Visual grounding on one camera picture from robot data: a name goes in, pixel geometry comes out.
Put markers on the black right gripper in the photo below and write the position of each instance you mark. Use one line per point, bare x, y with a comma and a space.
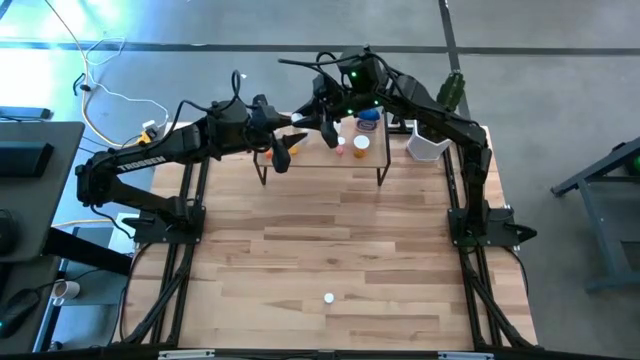
332, 100

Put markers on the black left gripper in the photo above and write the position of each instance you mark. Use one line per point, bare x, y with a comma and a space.
267, 122

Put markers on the pink pill bottle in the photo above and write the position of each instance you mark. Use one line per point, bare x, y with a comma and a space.
340, 149
328, 298

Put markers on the large orange pill bottle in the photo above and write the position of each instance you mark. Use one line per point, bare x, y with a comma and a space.
361, 145

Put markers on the blue lid jar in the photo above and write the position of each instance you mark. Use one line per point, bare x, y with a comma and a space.
369, 120

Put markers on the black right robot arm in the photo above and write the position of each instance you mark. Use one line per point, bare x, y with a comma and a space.
450, 125

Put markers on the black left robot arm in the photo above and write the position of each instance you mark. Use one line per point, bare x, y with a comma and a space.
145, 160

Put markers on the white hexagonal planter pot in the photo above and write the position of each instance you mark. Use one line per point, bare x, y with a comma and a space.
425, 150

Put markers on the yellow plug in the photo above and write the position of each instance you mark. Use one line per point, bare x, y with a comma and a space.
145, 137

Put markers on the black desk beam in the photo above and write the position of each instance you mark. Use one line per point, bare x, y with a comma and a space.
85, 250

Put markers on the white paper cup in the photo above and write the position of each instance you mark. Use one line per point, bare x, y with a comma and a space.
67, 290

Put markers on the grey desk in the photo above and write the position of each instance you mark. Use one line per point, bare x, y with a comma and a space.
30, 195

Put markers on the black box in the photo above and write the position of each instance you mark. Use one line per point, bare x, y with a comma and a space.
25, 159

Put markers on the black flat device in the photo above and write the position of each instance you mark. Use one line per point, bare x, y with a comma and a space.
25, 113

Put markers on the grey metal table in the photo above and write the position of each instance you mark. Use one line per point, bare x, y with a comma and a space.
600, 235

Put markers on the black computer mouse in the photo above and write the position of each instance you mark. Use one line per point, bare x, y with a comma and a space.
17, 310

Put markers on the wooden shelf black metal frame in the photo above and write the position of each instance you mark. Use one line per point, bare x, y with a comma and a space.
315, 159

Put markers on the black aluminium rig frame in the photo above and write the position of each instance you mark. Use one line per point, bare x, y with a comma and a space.
448, 175

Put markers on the silver bracket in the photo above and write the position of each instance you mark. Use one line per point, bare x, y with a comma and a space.
185, 354
465, 356

